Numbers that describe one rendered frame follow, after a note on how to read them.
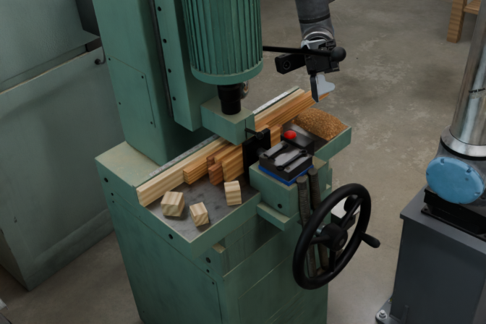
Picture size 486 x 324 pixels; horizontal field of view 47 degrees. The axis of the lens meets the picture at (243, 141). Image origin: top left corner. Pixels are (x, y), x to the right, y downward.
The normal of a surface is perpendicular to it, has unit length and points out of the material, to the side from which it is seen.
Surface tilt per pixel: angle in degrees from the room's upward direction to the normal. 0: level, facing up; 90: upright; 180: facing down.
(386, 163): 0
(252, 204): 90
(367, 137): 0
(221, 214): 0
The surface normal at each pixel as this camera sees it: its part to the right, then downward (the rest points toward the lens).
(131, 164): -0.07, -0.80
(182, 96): -0.72, 0.45
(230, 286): 0.70, 0.39
